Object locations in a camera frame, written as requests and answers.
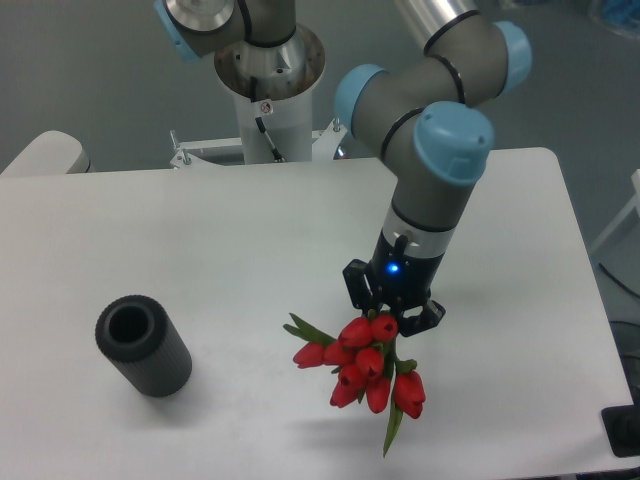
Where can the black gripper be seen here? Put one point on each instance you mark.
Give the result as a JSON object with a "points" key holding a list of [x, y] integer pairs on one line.
{"points": [[398, 280]]}

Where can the red tulip bouquet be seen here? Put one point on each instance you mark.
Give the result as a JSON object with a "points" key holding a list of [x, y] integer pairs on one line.
{"points": [[365, 361]]}

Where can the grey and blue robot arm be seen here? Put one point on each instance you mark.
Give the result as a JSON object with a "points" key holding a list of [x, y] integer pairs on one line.
{"points": [[423, 124]]}

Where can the dark grey ribbed vase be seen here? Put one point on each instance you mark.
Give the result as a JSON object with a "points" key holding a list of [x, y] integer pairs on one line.
{"points": [[137, 336]]}

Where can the white furniture leg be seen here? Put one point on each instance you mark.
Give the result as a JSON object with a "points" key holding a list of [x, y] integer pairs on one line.
{"points": [[621, 224]]}

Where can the black box at table edge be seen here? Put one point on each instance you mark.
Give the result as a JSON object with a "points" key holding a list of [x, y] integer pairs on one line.
{"points": [[622, 428]]}

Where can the white chair back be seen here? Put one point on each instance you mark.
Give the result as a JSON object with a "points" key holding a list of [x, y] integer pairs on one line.
{"points": [[51, 153]]}

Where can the white metal base frame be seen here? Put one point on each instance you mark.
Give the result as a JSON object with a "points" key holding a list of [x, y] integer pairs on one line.
{"points": [[326, 146]]}

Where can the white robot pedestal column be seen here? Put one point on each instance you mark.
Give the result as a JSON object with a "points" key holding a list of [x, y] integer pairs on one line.
{"points": [[272, 93]]}

